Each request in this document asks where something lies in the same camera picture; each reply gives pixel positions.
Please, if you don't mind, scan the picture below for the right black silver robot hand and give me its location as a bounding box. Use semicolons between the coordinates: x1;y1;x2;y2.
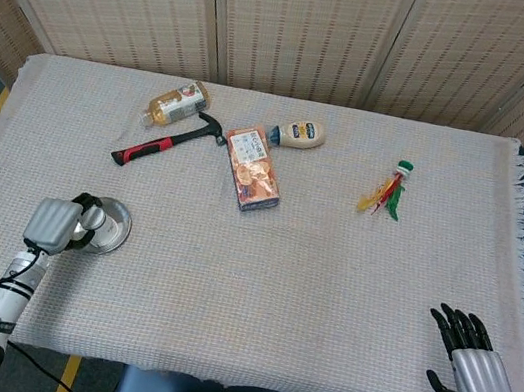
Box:
415;300;524;392

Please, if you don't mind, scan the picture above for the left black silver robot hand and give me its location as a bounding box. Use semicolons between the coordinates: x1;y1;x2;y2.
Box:
19;182;106;263

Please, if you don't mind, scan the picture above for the white paper cup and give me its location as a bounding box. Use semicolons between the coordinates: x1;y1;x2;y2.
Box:
70;201;112;250

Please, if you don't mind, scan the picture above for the round metal plate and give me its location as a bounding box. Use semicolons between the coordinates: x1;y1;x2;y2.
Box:
73;193;137;261

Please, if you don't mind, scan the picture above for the red black claw hammer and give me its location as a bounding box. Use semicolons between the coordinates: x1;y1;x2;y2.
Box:
108;96;232;185

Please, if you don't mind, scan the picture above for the amber tea bottle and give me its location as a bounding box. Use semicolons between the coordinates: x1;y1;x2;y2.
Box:
138;72;215;139

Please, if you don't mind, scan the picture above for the orange blue cracker box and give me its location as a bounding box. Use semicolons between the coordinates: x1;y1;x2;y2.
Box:
211;122;293;219

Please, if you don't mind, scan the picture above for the colourful feather shuttlecock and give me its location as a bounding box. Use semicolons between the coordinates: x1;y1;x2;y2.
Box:
355;153;417;225

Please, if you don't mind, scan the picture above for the pale waffle-weave tablecloth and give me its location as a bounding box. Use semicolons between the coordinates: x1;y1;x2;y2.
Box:
0;43;524;392

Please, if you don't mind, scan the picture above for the cream mayonnaise squeeze bottle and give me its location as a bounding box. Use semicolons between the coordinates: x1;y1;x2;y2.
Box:
263;111;331;157

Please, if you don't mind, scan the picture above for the woven bamboo folding screen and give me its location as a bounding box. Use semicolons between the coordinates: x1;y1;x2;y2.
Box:
0;0;524;206

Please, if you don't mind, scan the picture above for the black floor cable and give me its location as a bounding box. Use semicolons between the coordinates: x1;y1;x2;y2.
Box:
0;338;106;392

